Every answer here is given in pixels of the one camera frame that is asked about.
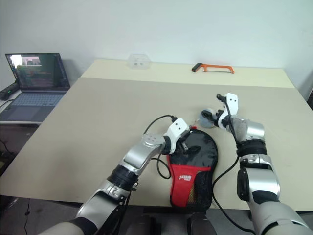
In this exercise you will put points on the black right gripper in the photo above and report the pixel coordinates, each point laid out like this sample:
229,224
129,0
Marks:
207,116

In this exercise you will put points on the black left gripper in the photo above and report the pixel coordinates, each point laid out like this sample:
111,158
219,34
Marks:
184,140

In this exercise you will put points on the black red paddle case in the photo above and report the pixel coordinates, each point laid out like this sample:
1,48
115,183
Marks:
183,181

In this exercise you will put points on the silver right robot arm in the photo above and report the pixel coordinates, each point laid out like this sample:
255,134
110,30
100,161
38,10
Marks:
259,181

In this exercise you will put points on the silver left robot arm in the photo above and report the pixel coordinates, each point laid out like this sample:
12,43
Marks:
137,156

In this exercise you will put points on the orange hacksaw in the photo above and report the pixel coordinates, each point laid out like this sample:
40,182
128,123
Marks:
196,67

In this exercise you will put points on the clear plastic box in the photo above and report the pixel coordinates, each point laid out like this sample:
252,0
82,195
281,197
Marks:
139,61

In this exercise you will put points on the open laptop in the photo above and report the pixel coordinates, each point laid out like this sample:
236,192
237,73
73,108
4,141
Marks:
36,73

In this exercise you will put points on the black device with green light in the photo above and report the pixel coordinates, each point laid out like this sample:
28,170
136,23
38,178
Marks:
8,92

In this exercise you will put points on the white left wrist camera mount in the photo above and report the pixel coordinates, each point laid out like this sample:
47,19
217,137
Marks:
177,127

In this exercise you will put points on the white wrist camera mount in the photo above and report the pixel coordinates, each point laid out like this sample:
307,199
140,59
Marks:
231,100
177,127

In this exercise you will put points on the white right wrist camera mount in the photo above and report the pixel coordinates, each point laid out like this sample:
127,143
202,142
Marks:
231,100

